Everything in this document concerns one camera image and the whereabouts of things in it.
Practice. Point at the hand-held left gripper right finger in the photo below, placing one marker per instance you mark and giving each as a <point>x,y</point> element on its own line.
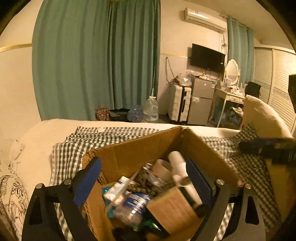
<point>200,183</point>

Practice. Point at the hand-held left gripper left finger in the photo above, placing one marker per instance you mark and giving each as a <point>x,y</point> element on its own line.
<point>86,183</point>

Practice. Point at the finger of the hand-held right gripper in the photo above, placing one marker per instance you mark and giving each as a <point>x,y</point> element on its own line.
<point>252,147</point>
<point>268,139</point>

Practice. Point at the white and blue carton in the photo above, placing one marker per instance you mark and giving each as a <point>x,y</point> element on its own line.
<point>115,190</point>

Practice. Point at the white cream tube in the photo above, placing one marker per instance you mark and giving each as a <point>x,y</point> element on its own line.
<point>177,162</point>

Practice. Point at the wooden box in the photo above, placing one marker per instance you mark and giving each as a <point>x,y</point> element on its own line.
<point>171,208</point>

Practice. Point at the white tape roll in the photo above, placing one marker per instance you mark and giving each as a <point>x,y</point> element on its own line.
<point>161,166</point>

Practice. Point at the patterned packet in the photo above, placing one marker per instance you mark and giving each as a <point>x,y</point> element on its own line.
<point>150,177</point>

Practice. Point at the clear plastic water bottle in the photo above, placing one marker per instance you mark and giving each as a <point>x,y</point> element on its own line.
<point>131,206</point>

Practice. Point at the brown cardboard box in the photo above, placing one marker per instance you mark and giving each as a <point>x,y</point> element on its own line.
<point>138,148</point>

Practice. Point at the green packet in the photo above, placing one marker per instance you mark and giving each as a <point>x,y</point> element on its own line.
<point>150,226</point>

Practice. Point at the cream pillow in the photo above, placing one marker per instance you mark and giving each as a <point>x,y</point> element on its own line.
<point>266,118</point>

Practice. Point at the grey checked cloth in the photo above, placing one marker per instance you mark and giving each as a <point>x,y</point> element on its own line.
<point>69,148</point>

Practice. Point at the black bag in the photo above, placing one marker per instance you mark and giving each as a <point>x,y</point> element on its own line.
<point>253,90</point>

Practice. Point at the white dressing table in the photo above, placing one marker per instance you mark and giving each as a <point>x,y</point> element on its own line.
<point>231,97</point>

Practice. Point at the grey mini fridge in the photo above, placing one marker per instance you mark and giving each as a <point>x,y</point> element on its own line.
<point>201,102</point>

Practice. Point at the bed with cream sheet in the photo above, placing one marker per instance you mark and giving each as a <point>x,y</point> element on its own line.
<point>34,139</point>

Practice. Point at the floral patterned bag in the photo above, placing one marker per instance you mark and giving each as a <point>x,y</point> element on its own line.
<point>101,114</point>

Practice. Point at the floral bed sheet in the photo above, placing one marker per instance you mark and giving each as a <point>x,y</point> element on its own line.
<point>11,190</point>

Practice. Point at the white oval mirror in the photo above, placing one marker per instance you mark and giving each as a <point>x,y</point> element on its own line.
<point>232,70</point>

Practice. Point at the white suitcase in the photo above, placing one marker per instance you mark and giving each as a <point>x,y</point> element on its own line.
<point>179,103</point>

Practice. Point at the pack of water bottles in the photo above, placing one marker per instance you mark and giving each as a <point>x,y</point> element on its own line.
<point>135,114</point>

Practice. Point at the large water jug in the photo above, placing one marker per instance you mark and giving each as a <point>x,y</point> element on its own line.
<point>150,109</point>

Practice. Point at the narrow green curtain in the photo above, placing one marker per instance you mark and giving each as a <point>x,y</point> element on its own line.
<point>240,51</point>

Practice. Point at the wide green curtain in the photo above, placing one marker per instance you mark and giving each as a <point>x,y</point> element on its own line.
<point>92,58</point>

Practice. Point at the white air conditioner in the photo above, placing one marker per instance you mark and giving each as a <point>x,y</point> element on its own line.
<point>203,19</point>

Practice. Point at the black wall television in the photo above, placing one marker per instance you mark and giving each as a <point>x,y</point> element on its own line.
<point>207,58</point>

